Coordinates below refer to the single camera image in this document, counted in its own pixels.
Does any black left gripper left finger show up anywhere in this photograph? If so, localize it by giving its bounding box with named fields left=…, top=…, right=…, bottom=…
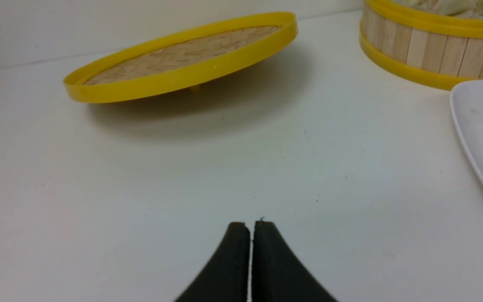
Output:
left=176, top=222, right=251, bottom=302

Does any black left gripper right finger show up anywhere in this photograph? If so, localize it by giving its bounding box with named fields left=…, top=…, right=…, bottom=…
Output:
left=252, top=220, right=336, bottom=302

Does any yellow rimmed bamboo steamer basket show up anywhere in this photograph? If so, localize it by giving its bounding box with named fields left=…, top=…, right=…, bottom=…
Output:
left=359, top=0, right=483, bottom=90

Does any yellow rimmed bamboo steamer lid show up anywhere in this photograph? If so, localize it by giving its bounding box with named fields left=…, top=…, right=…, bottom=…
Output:
left=62, top=11, right=298, bottom=104

